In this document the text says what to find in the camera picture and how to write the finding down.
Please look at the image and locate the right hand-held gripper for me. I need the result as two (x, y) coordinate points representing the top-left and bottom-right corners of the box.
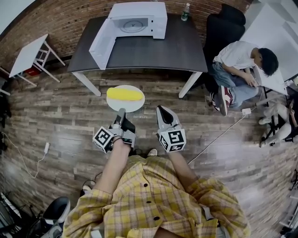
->
(156, 106), (186, 153)

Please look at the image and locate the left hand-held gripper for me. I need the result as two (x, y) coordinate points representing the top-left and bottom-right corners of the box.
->
(92, 108), (136, 154)

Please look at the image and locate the white round plate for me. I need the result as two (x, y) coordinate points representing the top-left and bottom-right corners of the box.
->
(106, 85), (145, 113)

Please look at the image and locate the yellow corn cob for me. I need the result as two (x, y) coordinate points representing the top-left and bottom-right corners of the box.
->
(106, 87), (144, 102)

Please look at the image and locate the white microwave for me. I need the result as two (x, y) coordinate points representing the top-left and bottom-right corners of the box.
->
(89, 1), (168, 70)

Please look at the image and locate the person's left forearm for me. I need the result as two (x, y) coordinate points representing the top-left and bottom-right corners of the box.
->
(94, 139), (131, 193)

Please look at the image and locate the person's right forearm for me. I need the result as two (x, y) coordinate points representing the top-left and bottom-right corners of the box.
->
(167, 151), (198, 193)

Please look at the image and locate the dark table with white legs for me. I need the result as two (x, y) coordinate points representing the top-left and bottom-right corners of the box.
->
(67, 13), (209, 98)

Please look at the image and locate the yellow plaid shirt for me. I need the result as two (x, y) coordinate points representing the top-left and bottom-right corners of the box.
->
(62, 155), (251, 238)

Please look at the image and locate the black tripod stand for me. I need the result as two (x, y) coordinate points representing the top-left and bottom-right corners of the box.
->
(260, 113), (280, 145)

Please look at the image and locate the green label water bottle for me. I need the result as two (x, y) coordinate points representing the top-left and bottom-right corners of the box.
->
(181, 2), (191, 22)

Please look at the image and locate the black office chair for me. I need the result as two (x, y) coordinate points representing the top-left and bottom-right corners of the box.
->
(202, 3), (247, 93)

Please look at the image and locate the white side table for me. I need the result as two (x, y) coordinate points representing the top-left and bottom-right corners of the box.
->
(8, 33), (49, 79)

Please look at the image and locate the white desk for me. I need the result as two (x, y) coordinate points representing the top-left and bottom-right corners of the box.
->
(238, 3), (298, 96)

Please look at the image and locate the white metal rack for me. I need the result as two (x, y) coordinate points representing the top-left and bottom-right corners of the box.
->
(279, 195), (298, 230)

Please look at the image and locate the white power adapter with cable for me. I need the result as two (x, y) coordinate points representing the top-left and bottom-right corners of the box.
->
(187, 106), (264, 165)
(1, 131), (51, 179)

